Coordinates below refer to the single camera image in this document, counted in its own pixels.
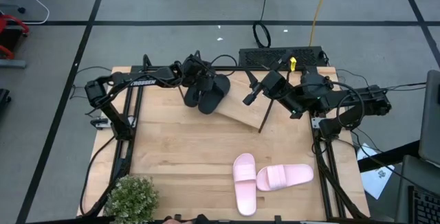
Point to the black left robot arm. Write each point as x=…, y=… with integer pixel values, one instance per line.
x=144, y=81

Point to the black keyboard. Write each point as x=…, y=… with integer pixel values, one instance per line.
x=426, y=207

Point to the black perforated computer case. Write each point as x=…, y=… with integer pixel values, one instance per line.
x=261, y=56

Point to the green artificial plant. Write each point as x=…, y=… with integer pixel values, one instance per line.
x=132, y=200

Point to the grey desk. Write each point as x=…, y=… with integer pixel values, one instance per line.
x=419, y=176

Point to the grey monitor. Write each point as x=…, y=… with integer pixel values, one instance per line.
x=431, y=121

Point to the wooden shelf with black frame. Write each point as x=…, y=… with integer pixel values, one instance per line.
x=240, y=109

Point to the black caster wheel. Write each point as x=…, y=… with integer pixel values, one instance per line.
x=21, y=10

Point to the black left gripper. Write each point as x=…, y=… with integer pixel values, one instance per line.
x=192, y=69

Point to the black metal table frame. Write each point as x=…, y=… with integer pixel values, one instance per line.
x=158, y=68

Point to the red cart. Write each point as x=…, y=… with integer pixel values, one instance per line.
x=15, y=19

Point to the person's hand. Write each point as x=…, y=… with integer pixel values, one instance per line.
x=172, y=222

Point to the white paper sheet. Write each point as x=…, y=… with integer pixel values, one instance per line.
x=374, y=179

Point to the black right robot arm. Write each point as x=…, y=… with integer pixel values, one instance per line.
x=361, y=97

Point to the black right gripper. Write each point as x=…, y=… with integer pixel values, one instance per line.
x=275, y=84

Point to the pink slide sandal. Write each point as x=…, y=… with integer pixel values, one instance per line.
x=244, y=182
x=285, y=176

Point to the black desk beam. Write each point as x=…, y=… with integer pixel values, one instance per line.
x=388, y=157

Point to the yellow tag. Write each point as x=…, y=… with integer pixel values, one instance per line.
x=293, y=64

